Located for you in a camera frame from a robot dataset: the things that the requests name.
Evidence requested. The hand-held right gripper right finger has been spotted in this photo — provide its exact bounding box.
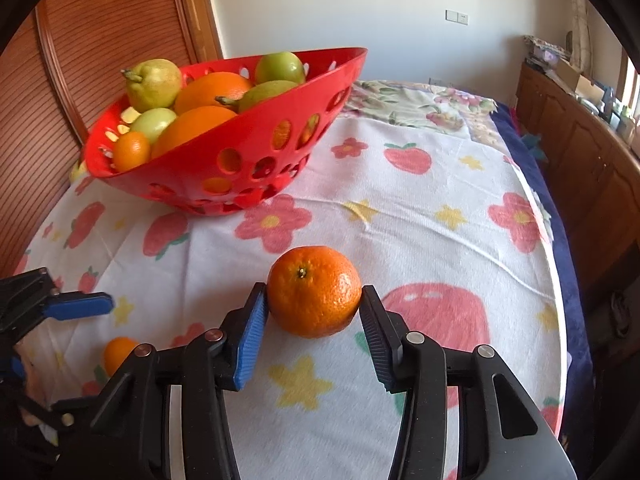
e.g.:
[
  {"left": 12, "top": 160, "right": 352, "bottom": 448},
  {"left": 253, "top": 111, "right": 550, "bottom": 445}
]
[{"left": 360, "top": 285, "right": 576, "bottom": 480}]

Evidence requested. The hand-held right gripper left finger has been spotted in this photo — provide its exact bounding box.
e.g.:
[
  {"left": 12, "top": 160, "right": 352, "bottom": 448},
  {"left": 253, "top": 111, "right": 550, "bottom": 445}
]
[{"left": 60, "top": 282, "right": 271, "bottom": 480}]

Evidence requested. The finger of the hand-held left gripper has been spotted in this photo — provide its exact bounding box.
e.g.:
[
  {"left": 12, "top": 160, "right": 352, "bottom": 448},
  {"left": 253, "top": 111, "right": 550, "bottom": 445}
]
[
  {"left": 0, "top": 269, "right": 115, "bottom": 346},
  {"left": 47, "top": 395, "right": 101, "bottom": 432}
]

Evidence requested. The small tangerine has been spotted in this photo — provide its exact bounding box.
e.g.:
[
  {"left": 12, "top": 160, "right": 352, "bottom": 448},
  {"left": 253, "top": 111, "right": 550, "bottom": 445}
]
[
  {"left": 112, "top": 131, "right": 152, "bottom": 172},
  {"left": 102, "top": 337, "right": 141, "bottom": 378},
  {"left": 267, "top": 245, "right": 362, "bottom": 339}
]

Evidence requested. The green apple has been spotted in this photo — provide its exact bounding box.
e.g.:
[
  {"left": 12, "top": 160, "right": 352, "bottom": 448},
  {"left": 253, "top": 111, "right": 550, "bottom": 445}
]
[
  {"left": 255, "top": 51, "right": 307, "bottom": 86},
  {"left": 131, "top": 107, "right": 178, "bottom": 145}
]

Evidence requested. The yellow-green pear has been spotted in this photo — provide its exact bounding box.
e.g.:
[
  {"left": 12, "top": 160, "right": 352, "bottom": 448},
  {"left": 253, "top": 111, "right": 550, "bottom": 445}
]
[
  {"left": 121, "top": 59, "right": 183, "bottom": 113},
  {"left": 216, "top": 80, "right": 301, "bottom": 114}
]

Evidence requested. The red perforated plastic basket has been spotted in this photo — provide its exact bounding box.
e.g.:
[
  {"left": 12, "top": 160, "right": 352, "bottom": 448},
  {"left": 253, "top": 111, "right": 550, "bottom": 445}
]
[{"left": 82, "top": 47, "right": 369, "bottom": 217}]

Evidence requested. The flower and strawberry print cloth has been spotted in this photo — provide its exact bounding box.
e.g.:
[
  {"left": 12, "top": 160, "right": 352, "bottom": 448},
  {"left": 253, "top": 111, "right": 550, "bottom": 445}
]
[{"left": 12, "top": 110, "right": 568, "bottom": 480}]

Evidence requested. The dark blue blanket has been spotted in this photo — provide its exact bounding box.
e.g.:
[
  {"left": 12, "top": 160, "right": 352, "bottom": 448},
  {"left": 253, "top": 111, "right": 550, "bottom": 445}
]
[{"left": 490, "top": 100, "right": 596, "bottom": 461}]

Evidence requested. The large orange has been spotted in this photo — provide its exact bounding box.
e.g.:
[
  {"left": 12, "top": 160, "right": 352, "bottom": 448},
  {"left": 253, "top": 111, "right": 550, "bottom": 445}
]
[
  {"left": 150, "top": 106, "right": 238, "bottom": 159},
  {"left": 174, "top": 72, "right": 253, "bottom": 115}
]

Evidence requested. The floral quilt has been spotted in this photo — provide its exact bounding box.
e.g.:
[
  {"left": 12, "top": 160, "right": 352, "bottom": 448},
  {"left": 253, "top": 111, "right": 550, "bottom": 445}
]
[{"left": 345, "top": 79, "right": 501, "bottom": 143}]

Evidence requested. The wooden slatted door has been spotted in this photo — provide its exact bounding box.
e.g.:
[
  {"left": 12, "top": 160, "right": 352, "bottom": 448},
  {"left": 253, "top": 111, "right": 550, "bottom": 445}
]
[{"left": 0, "top": 0, "right": 223, "bottom": 281}]

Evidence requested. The wooden cabinet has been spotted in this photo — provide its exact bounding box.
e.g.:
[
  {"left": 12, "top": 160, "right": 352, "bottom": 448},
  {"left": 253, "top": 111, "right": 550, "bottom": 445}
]
[{"left": 515, "top": 62, "right": 640, "bottom": 311}]

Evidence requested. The cardboard box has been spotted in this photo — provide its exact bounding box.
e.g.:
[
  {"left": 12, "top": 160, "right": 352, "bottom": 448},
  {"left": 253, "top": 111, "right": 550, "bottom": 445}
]
[{"left": 555, "top": 57, "right": 606, "bottom": 101}]

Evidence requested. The stack of folded cloths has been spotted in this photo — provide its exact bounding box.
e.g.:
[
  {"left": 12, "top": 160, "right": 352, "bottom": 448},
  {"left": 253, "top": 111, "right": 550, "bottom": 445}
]
[{"left": 522, "top": 34, "right": 571, "bottom": 72}]

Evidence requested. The window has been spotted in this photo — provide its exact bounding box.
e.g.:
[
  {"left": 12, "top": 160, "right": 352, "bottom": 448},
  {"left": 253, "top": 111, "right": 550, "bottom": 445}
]
[{"left": 617, "top": 45, "right": 640, "bottom": 111}]

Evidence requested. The patterned curtain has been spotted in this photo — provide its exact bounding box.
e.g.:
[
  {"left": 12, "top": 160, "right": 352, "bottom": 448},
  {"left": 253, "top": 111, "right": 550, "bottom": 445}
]
[{"left": 567, "top": 0, "right": 593, "bottom": 68}]

